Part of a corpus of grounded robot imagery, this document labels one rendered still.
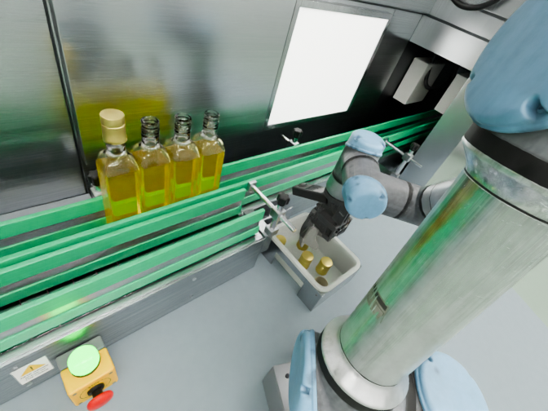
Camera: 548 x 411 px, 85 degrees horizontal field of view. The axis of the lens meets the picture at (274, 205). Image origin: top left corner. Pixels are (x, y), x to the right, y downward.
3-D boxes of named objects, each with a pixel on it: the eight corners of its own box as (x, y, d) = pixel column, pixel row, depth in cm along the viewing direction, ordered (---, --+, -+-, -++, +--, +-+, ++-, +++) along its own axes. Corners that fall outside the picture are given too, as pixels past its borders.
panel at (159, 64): (342, 110, 116) (386, 11, 93) (347, 113, 115) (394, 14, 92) (81, 157, 62) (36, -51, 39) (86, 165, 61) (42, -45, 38)
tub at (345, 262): (299, 227, 96) (309, 209, 90) (351, 280, 86) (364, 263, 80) (258, 249, 86) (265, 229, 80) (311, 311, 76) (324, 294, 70)
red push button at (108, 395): (106, 374, 51) (113, 392, 49) (108, 382, 54) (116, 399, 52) (79, 390, 48) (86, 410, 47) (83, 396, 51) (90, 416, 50)
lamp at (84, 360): (95, 343, 52) (92, 336, 50) (104, 366, 50) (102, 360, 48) (65, 359, 50) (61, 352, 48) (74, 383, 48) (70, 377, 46)
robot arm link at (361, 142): (353, 142, 57) (351, 121, 63) (331, 185, 64) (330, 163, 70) (391, 153, 57) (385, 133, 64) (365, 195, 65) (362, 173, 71)
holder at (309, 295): (289, 218, 99) (295, 201, 93) (349, 281, 87) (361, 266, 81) (247, 237, 88) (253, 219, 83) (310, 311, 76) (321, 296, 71)
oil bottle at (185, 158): (182, 205, 73) (187, 129, 59) (194, 220, 71) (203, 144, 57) (160, 212, 70) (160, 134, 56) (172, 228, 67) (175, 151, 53)
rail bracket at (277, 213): (249, 202, 79) (260, 165, 71) (290, 247, 72) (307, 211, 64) (240, 205, 78) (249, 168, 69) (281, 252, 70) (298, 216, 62)
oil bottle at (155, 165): (158, 211, 70) (158, 133, 56) (170, 227, 67) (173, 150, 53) (134, 219, 66) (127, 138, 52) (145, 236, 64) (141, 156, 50)
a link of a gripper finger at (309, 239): (306, 262, 80) (322, 238, 75) (292, 246, 83) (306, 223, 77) (313, 258, 82) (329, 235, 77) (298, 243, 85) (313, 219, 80)
